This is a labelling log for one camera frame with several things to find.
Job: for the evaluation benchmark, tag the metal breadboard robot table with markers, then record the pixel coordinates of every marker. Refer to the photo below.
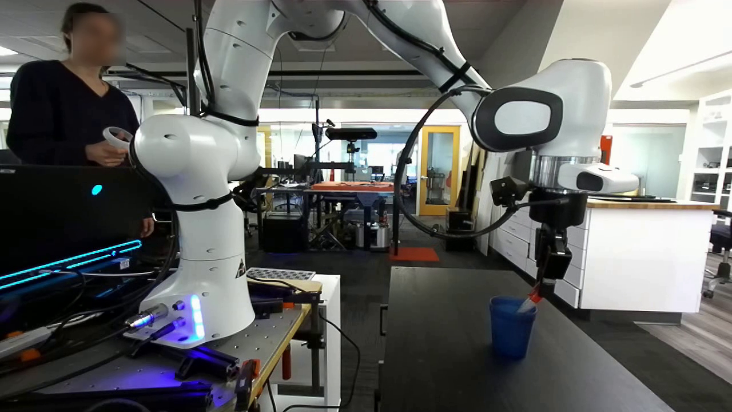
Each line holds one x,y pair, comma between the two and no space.
98,375

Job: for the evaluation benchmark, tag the yellow framed door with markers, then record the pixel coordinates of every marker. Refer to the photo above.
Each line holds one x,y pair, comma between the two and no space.
439,173

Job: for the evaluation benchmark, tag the red cylinder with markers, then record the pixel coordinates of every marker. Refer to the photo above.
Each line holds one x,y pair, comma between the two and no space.
607,149

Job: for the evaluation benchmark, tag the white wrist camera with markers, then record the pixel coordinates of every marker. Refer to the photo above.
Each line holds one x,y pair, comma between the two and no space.
601,179

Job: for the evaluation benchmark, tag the white handheld controller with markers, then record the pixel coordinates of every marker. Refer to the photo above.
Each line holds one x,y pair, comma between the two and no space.
115,139

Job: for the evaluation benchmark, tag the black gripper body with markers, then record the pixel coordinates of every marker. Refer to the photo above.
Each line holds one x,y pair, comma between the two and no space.
557,206

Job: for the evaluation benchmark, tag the black handheld tool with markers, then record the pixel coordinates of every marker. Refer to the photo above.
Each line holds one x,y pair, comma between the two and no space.
207,365

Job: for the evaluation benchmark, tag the blue glowing strip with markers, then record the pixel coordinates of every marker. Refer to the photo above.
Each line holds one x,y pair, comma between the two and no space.
75,264

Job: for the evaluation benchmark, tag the blue plastic cup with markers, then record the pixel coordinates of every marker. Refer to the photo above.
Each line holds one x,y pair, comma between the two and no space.
510,333

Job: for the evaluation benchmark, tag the red floor mat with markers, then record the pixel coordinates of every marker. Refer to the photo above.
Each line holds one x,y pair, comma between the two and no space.
415,254

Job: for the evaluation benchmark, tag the white drawer cabinet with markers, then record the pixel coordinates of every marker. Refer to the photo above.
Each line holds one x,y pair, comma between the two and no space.
641,254

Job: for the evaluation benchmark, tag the black tripod light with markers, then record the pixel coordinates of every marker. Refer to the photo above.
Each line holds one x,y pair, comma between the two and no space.
350,134

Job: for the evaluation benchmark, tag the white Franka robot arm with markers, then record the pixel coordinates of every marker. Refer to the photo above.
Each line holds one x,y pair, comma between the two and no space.
207,229

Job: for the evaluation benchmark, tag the black office chair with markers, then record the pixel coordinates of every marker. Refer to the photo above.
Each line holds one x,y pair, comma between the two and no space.
721,237

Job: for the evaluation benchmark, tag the white parts bin shelf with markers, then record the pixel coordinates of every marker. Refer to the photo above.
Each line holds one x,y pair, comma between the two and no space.
710,162

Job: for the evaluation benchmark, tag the person left hand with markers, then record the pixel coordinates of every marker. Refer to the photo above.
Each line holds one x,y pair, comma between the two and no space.
106,154

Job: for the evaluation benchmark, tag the orange capped white marker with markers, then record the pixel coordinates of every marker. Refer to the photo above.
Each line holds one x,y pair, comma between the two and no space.
531,301

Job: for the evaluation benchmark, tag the orange topped work table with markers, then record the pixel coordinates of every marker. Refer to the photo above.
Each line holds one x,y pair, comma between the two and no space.
350,188

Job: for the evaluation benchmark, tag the standing person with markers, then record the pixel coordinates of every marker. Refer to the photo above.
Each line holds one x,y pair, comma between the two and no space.
53,115

